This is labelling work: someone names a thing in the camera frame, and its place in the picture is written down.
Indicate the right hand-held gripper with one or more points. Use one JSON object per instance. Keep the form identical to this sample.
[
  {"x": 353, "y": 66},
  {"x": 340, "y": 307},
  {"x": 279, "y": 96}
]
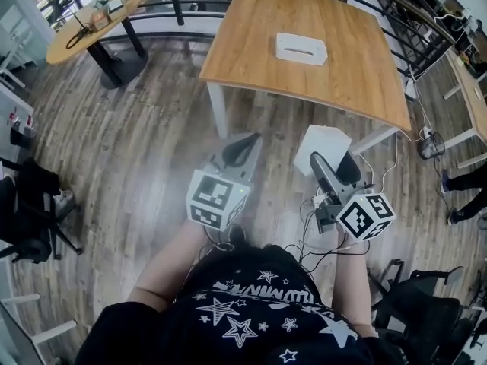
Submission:
[{"x": 365, "y": 217}]

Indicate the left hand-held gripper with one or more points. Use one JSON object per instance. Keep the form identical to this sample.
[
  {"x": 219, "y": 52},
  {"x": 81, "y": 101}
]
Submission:
[{"x": 217, "y": 200}]

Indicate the white paper sheet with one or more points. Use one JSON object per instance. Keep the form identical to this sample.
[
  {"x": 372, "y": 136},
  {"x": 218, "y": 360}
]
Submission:
[{"x": 321, "y": 139}]

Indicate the white tissue box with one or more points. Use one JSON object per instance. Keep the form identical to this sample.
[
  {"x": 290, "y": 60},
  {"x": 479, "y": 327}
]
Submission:
[{"x": 300, "y": 49}]

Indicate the person's left forearm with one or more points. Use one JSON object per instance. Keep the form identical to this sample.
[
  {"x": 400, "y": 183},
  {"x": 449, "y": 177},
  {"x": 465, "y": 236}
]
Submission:
[{"x": 167, "y": 268}]

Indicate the person's right forearm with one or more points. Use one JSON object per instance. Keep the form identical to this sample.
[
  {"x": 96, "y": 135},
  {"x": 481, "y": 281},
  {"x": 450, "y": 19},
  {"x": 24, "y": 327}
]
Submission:
[{"x": 350, "y": 291}]

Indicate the white power strip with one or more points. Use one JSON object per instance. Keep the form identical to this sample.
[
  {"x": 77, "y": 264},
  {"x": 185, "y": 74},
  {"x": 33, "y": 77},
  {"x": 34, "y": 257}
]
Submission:
[{"x": 320, "y": 202}]

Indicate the person's left black shoe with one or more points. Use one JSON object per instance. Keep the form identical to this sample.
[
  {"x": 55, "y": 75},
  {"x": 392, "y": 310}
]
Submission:
[{"x": 236, "y": 235}]

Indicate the square wooden table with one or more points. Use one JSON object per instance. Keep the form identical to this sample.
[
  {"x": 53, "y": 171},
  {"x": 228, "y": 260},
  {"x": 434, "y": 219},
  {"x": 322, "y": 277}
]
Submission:
[{"x": 304, "y": 86}]

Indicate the black mesh waste basket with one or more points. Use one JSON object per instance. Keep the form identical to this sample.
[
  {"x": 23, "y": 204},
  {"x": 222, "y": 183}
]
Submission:
[{"x": 431, "y": 146}]

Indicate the long wooden desk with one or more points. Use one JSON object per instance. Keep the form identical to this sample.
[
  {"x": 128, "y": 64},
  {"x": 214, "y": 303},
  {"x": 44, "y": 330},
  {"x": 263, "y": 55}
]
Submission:
[{"x": 472, "y": 89}]

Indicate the black metal railing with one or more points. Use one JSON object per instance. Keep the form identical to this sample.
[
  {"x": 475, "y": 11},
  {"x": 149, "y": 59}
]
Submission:
[{"x": 179, "y": 6}]

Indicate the black office chair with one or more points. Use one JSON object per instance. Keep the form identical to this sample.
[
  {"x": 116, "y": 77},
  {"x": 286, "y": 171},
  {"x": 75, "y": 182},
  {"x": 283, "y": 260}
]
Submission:
[{"x": 418, "y": 310}]

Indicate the black star-print shirt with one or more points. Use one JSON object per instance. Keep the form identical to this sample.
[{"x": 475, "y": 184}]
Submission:
[{"x": 236, "y": 325}]

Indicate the round wooden table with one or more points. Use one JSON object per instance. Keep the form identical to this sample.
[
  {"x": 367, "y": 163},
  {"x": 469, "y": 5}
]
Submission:
[{"x": 95, "y": 38}]

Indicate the small potted plant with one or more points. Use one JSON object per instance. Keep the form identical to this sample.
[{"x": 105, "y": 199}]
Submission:
[{"x": 102, "y": 1}]

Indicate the black stand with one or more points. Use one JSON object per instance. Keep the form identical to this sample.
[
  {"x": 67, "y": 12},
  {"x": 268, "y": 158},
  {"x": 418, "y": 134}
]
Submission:
[{"x": 79, "y": 23}]

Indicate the black swivel chair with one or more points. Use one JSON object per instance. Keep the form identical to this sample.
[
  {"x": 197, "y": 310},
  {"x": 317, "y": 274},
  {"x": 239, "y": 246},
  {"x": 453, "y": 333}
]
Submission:
[{"x": 38, "y": 238}]

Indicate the small red containers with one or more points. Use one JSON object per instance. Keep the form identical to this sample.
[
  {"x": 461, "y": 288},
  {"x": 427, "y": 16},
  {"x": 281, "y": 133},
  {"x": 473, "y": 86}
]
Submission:
[{"x": 23, "y": 122}]

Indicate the white side table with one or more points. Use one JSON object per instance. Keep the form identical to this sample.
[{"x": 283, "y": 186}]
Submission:
[{"x": 11, "y": 101}]

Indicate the white metal frame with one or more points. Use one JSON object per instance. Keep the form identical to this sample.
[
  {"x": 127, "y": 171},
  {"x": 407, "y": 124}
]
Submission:
[{"x": 38, "y": 333}]

